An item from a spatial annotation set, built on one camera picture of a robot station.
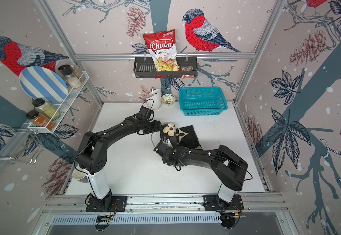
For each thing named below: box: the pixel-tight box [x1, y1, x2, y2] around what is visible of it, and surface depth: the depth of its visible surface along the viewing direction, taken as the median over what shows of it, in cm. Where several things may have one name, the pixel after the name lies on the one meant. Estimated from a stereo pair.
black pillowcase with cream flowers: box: [160, 122, 203, 150], surface depth 99 cm
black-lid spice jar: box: [57, 64, 82, 89], surface depth 82 cm
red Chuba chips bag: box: [142, 28, 180, 72], surface depth 83 cm
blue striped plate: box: [19, 65, 69, 104], surface depth 73 cm
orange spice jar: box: [25, 109, 57, 132], surface depth 63 cm
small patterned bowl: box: [160, 93, 176, 106], surface depth 124 cm
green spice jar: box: [32, 97, 61, 121], surface depth 67 cm
